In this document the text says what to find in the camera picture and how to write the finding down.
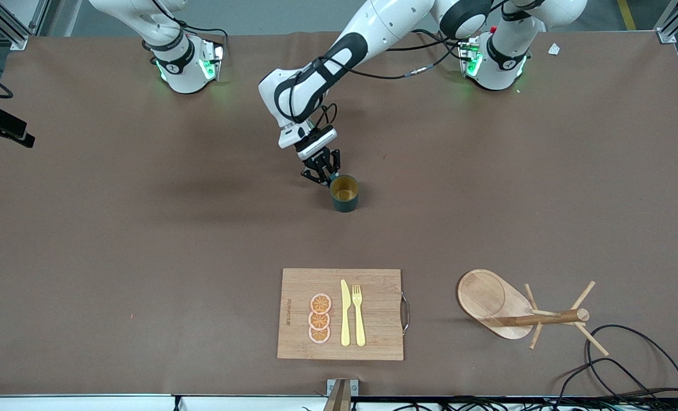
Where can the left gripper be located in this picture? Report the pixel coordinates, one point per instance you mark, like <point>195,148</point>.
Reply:
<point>321,165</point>

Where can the dark green cup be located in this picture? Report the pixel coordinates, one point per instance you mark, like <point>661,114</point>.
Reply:
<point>344,200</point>

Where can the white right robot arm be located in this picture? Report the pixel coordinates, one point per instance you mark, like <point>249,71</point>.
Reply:
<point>184,68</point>

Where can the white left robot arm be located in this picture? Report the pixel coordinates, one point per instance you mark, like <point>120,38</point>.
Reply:
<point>373,28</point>

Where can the wooden cup rack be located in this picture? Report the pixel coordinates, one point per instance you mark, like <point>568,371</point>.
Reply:
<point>481,297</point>

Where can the orange slice toy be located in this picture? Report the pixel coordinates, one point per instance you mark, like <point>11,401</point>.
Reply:
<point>320,303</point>

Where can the brown table cover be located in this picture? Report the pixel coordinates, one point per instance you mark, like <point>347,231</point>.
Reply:
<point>201,240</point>

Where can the yellow plastic knife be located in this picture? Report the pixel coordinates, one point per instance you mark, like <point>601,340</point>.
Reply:
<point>345,319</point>

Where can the yellow plastic fork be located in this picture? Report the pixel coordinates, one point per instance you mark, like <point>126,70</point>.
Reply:
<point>360,325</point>

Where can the wooden cutting board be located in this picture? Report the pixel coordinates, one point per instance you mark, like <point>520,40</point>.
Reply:
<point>373,342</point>

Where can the white paper scrap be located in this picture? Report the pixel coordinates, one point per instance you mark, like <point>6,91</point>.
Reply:
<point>554,49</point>

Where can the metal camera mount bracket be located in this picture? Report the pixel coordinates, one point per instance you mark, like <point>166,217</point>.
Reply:
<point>342,394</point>

